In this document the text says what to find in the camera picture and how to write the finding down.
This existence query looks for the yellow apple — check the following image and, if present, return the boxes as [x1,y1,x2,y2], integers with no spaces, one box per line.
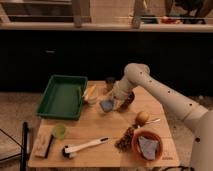
[135,112,149,125]

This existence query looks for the blue sponge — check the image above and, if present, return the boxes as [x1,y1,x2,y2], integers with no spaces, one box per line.
[100,99,114,113]

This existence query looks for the dark round bowl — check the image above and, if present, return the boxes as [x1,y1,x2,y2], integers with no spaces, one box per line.
[119,91,135,110]

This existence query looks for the grey folded cloth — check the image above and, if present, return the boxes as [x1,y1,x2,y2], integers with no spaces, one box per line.
[138,136,158,160]

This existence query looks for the wooden block with black edge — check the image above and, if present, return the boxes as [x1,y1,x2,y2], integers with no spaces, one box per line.
[34,133,53,158]

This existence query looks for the white handled dish brush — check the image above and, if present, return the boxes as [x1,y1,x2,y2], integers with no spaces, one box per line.
[62,137,109,158]

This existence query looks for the green plastic tray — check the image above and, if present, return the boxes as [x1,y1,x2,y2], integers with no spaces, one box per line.
[37,75,88,120]

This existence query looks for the black chair frame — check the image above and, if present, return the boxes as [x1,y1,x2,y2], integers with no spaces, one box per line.
[0,122,31,171]

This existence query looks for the small dark lidded jar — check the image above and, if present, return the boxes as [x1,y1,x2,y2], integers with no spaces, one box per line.
[105,77,115,91]

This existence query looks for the metal spoon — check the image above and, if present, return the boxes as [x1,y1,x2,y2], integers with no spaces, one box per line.
[146,118,161,124]

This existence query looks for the small green cup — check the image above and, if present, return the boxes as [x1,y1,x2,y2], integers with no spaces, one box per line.
[52,123,66,139]

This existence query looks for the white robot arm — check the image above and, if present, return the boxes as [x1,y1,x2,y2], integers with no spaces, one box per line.
[112,63,213,171]

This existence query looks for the brown grape bunch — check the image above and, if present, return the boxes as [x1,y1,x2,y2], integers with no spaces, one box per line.
[115,124,138,152]

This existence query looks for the orange plate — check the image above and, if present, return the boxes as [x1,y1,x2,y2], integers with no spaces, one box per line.
[131,129,163,164]

